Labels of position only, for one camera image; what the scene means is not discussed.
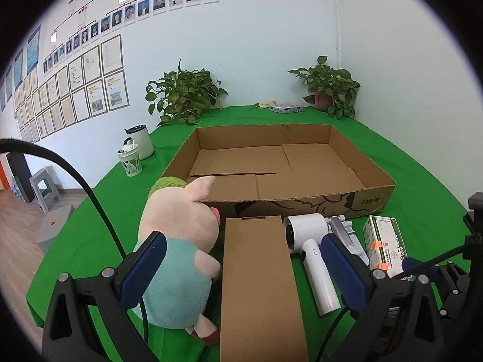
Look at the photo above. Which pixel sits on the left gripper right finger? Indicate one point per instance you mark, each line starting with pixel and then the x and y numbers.
pixel 395 319

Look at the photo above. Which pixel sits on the yellow packet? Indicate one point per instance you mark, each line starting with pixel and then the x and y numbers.
pixel 266 105

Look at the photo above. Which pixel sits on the grey plastic stool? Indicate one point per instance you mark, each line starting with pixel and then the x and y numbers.
pixel 45 191

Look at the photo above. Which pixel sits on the right potted green plant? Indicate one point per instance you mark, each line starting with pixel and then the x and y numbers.
pixel 332 90

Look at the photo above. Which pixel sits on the long narrow cardboard box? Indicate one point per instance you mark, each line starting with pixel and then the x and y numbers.
pixel 261 318

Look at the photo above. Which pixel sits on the pig plush toy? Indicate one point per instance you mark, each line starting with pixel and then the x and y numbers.
pixel 177 296

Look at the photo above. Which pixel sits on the white folding phone stand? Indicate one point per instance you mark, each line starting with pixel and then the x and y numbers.
pixel 344 231

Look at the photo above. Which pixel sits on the large shallow cardboard tray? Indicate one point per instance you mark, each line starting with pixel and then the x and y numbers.
pixel 282 170

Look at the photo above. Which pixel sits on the white kettle black lid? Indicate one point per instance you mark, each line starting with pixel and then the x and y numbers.
pixel 140 135

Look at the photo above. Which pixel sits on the white green medicine box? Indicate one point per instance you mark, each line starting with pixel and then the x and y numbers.
pixel 384 245

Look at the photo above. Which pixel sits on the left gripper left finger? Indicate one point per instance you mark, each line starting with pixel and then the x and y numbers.
pixel 69 333

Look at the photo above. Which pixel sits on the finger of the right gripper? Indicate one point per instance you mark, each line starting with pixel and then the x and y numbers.
pixel 410 267

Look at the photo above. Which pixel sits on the potted green plant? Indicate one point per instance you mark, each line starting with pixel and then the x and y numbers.
pixel 182 95
pixel 332 90

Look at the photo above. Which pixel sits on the green table cloth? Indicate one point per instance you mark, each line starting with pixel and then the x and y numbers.
pixel 429 217

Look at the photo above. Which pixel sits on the white hair dryer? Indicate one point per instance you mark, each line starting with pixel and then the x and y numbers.
pixel 304 234

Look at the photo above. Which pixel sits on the white green patterned cup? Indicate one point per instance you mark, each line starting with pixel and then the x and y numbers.
pixel 130 160

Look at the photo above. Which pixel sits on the grey low stool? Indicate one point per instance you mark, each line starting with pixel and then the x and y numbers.
pixel 52 225

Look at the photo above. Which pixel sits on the left potted green plant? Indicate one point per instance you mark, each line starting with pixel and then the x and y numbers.
pixel 182 95

